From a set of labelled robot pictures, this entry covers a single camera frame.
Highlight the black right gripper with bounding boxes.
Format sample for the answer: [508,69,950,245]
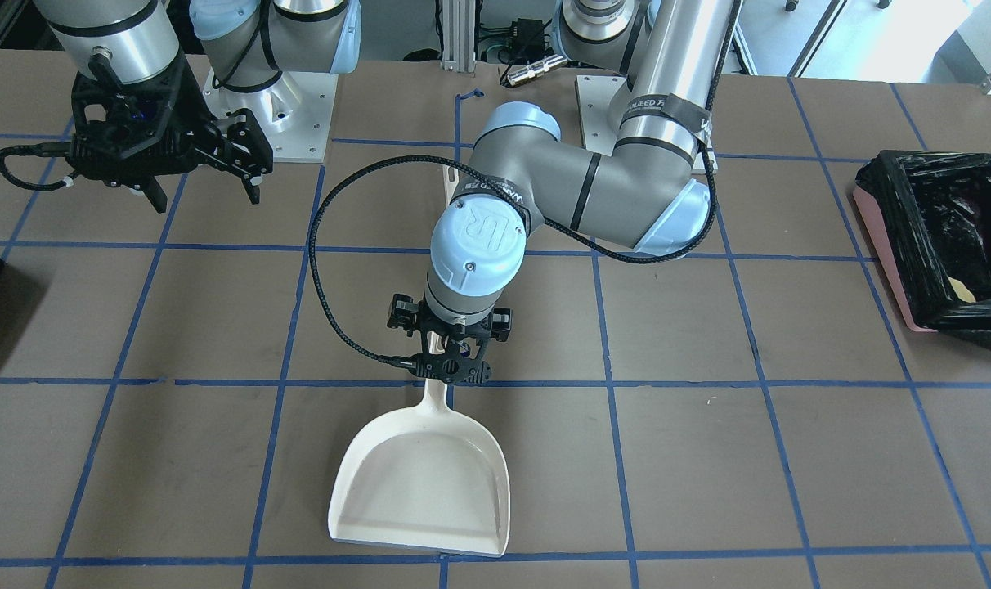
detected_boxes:
[66,57,274,214]

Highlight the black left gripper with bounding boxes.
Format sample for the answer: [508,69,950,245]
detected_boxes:
[386,294,512,384]

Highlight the white plastic dustpan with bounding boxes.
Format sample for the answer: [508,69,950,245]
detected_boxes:
[327,380,510,558]

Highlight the white hand brush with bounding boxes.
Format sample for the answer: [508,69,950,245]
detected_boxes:
[442,165,462,206]

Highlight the torn bagel piece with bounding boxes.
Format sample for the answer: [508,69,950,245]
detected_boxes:
[948,277,977,304]

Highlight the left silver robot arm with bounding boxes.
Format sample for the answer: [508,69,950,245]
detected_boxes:
[377,1,742,383]

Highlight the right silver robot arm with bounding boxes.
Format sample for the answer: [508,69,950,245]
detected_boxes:
[37,1,361,213]

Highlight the pink bin with black bag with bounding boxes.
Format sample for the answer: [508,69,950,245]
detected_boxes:
[852,150,991,351]

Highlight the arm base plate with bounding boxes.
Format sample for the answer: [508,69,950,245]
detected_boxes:
[576,76,717,174]
[203,70,339,163]

